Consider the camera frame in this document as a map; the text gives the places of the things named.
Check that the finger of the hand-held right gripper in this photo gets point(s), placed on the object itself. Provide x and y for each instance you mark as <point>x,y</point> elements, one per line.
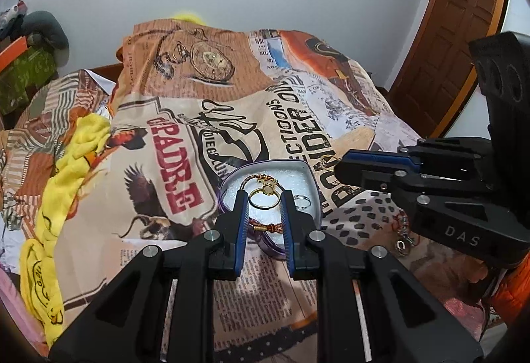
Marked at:
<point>374,176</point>
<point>376,158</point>

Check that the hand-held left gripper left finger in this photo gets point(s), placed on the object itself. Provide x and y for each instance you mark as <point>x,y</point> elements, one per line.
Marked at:
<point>242,222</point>

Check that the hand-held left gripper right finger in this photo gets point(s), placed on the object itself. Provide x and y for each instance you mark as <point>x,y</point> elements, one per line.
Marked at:
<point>287,230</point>

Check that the heart-shaped tin box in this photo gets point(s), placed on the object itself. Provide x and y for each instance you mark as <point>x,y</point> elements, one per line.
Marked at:
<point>304,180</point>

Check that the person's right forearm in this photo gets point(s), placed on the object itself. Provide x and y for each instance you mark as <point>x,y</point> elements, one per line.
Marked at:
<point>513,292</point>

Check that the wooden door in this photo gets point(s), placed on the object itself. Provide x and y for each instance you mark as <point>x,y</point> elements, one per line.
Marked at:
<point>455,35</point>

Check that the printed blanket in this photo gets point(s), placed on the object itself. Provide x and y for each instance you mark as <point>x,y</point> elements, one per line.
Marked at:
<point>165,147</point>

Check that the yellow cloth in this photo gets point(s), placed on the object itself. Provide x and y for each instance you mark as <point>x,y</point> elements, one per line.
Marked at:
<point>45,222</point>

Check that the yellow fuzzy pillow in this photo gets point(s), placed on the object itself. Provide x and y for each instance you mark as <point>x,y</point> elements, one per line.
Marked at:
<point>190,17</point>

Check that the pink cloth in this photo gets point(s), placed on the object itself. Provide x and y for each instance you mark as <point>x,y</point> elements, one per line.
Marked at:
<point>16,305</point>

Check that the orange box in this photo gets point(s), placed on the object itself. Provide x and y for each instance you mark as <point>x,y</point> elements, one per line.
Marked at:
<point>10,50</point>

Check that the white toy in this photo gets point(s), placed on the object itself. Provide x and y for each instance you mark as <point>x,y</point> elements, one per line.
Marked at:
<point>10,13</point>

